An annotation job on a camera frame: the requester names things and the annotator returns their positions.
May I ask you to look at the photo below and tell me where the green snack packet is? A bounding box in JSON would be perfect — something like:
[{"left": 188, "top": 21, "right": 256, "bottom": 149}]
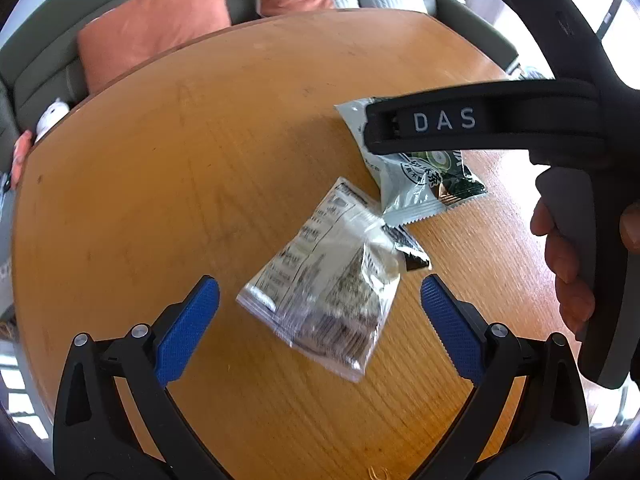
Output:
[{"left": 335, "top": 98, "right": 487, "bottom": 226}]

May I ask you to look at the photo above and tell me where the silver snack packet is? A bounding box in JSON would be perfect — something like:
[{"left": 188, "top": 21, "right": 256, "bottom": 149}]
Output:
[{"left": 236, "top": 178, "right": 432, "bottom": 382}]

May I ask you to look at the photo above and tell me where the person right hand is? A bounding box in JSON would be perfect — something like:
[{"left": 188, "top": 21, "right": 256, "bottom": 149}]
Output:
[{"left": 530, "top": 198, "right": 596, "bottom": 338}]

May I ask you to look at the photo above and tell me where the pink plush toy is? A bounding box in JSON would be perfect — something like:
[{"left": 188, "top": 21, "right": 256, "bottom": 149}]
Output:
[{"left": 11, "top": 130, "right": 34, "bottom": 190}]

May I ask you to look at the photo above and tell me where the white plush toy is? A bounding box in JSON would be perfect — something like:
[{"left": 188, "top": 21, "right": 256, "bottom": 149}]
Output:
[{"left": 35, "top": 99, "right": 70, "bottom": 143}]

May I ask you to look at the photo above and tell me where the green leather sofa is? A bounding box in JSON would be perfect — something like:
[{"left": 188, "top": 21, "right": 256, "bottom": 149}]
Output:
[{"left": 1, "top": 0, "right": 518, "bottom": 172}]

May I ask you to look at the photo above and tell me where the large orange cushion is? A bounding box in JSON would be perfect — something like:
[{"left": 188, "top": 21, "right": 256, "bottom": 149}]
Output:
[{"left": 77, "top": 0, "right": 231, "bottom": 94}]

